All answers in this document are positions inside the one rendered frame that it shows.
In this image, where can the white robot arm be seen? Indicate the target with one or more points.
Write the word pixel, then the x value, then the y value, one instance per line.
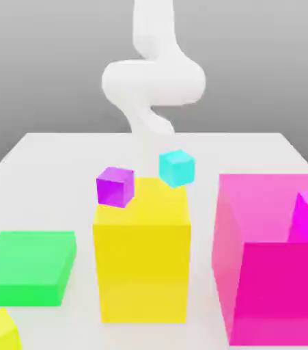
pixel 153 82

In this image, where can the small cyan cube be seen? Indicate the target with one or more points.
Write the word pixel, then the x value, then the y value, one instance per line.
pixel 177 169

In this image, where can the small purple cube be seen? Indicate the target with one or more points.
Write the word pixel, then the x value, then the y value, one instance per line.
pixel 114 188

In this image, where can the large yellow box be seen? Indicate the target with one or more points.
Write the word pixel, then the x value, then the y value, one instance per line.
pixel 142 259

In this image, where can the large green box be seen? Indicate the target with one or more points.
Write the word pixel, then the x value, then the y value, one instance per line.
pixel 25 268

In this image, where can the large pink box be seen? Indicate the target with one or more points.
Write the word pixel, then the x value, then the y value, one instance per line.
pixel 273 287

